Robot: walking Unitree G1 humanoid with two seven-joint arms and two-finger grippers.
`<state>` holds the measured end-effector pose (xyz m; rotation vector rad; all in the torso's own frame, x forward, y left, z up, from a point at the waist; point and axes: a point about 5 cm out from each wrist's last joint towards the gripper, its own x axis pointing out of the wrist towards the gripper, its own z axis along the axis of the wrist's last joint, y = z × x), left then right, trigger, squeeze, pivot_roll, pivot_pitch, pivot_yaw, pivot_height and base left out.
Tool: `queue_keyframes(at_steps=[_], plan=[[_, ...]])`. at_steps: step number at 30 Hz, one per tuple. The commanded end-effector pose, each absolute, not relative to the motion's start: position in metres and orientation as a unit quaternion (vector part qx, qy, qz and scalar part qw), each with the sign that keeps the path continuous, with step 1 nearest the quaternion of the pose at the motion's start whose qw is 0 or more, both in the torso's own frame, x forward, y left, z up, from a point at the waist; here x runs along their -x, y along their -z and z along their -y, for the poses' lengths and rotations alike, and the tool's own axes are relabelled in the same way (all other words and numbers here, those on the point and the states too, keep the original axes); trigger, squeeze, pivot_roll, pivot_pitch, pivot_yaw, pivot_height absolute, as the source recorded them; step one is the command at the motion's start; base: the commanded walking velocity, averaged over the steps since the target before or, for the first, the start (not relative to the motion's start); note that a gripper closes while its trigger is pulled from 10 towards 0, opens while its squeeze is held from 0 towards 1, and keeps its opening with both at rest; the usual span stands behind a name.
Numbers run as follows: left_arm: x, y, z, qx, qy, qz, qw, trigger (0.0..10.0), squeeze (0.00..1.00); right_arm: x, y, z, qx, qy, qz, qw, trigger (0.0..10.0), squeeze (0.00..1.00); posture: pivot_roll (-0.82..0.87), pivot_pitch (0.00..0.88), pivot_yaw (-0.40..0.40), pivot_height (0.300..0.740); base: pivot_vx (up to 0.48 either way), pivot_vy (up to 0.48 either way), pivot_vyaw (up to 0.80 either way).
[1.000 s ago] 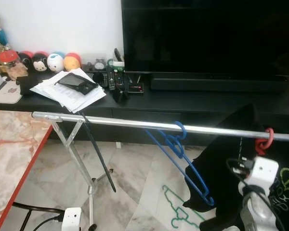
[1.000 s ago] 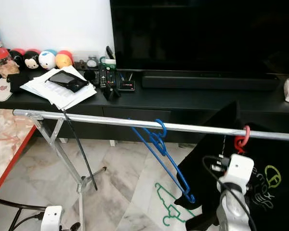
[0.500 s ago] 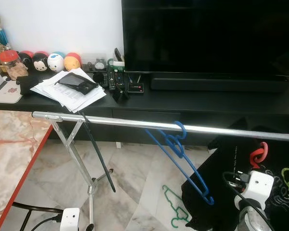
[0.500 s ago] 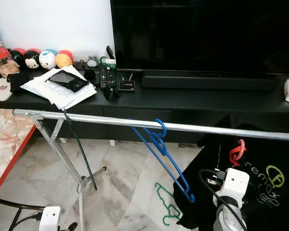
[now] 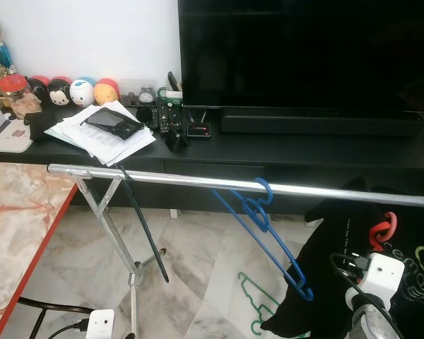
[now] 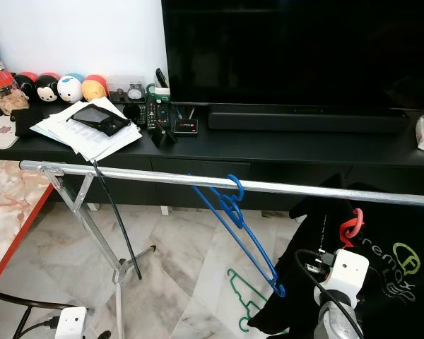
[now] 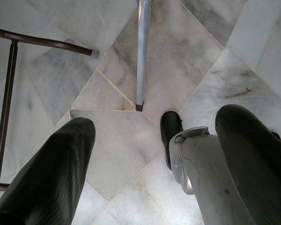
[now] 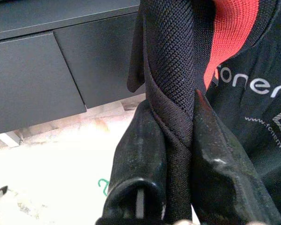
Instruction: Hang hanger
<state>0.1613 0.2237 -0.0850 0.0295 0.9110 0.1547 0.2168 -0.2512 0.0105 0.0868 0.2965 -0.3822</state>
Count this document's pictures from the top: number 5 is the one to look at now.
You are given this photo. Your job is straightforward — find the red plastic hanger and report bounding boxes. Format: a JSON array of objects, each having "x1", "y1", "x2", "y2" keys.
[{"x1": 370, "y1": 211, "x2": 399, "y2": 252}]

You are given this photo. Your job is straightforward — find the black printed shirt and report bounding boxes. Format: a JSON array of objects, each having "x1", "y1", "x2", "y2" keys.
[{"x1": 260, "y1": 200, "x2": 424, "y2": 339}]

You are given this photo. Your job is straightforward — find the blue plastic hanger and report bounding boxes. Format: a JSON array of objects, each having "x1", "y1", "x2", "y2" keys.
[{"x1": 212, "y1": 178, "x2": 315, "y2": 302}]

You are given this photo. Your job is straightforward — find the green plastic hanger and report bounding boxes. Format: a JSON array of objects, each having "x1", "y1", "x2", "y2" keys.
[{"x1": 238, "y1": 271, "x2": 285, "y2": 337}]

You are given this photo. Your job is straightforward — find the black soundbar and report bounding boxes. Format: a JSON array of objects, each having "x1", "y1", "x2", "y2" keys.
[{"x1": 220, "y1": 107, "x2": 424, "y2": 137}]

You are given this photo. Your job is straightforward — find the black television cabinet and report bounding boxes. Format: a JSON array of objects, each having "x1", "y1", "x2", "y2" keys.
[{"x1": 0, "y1": 106, "x2": 424, "y2": 218}]

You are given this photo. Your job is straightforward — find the black flat television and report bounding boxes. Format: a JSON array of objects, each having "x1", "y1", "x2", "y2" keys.
[{"x1": 178, "y1": 0, "x2": 424, "y2": 111}]

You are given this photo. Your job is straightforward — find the silver metal clothes rack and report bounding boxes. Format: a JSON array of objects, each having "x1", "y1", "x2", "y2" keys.
[{"x1": 47, "y1": 163, "x2": 424, "y2": 339}]

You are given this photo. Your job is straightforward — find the black triangular stand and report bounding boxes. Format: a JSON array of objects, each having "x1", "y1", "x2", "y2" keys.
[{"x1": 165, "y1": 130, "x2": 192, "y2": 151}]

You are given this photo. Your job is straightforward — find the green remote control holder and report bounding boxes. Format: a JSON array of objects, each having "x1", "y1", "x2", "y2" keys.
[{"x1": 158, "y1": 70, "x2": 185, "y2": 135}]

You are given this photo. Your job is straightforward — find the thin black rod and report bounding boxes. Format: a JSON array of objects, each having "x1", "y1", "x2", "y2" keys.
[{"x1": 117, "y1": 164, "x2": 170, "y2": 284}]

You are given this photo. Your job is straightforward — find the white paper stack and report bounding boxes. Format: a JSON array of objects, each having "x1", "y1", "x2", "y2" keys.
[{"x1": 45, "y1": 101, "x2": 158, "y2": 167}]

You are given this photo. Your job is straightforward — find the black tablet case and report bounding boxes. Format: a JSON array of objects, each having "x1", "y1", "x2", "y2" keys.
[{"x1": 83, "y1": 107, "x2": 144, "y2": 141}]

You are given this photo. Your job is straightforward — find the white blue plush ball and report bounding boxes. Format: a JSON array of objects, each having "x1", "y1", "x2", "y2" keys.
[{"x1": 69, "y1": 76, "x2": 97, "y2": 107}]

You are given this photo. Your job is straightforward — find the black white mouse plush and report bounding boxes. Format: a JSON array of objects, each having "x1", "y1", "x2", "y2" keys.
[{"x1": 47, "y1": 77, "x2": 73, "y2": 107}]

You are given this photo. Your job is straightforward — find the black fuzzy pouch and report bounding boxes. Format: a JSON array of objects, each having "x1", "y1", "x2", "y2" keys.
[{"x1": 24, "y1": 109, "x2": 58, "y2": 143}]

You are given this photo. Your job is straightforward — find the black red mouse plush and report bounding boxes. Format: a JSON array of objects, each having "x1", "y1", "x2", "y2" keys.
[{"x1": 25, "y1": 75, "x2": 52, "y2": 104}]

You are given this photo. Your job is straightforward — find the cream printed tray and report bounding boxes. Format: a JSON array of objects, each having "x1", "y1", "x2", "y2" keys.
[{"x1": 0, "y1": 106, "x2": 33, "y2": 153}]

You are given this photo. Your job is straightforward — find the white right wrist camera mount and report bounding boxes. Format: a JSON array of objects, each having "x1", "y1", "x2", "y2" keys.
[{"x1": 353, "y1": 253, "x2": 406, "y2": 309}]

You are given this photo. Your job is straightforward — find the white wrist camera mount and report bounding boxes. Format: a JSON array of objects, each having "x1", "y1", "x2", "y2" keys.
[
  {"x1": 85, "y1": 309, "x2": 117, "y2": 339},
  {"x1": 353, "y1": 253, "x2": 406, "y2": 309}
]

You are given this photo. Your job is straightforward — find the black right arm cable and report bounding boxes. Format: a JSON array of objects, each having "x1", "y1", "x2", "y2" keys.
[{"x1": 330, "y1": 252, "x2": 398, "y2": 339}]

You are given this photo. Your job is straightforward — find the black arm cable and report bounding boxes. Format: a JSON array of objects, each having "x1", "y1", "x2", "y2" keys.
[
  {"x1": 330, "y1": 252, "x2": 398, "y2": 339},
  {"x1": 48, "y1": 319, "x2": 93, "y2": 339}
]

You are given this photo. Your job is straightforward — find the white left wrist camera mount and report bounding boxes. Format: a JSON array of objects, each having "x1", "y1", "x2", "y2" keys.
[{"x1": 85, "y1": 309, "x2": 117, "y2": 339}]

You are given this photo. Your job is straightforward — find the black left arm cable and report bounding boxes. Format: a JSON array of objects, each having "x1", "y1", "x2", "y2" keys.
[{"x1": 48, "y1": 319, "x2": 93, "y2": 339}]

